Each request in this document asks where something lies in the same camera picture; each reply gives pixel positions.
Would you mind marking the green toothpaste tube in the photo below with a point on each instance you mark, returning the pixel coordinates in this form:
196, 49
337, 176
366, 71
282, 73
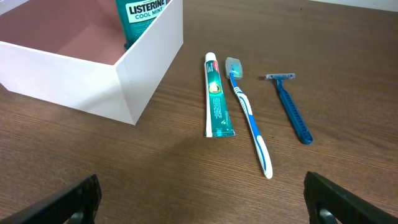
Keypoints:
218, 123

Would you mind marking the white box pink interior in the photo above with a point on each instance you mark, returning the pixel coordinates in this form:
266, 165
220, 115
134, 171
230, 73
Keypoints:
72, 53

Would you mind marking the blue disposable razor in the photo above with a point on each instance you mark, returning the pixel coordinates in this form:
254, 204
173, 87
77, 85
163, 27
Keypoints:
295, 117

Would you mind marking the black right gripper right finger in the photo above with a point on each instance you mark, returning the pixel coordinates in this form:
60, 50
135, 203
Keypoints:
327, 202

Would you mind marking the green Listerine mouthwash bottle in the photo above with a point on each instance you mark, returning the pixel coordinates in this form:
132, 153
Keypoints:
136, 16

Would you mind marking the blue white toothbrush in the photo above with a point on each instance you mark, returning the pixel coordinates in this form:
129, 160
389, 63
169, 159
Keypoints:
234, 71

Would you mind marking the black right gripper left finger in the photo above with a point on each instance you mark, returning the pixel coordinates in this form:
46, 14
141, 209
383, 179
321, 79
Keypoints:
77, 203

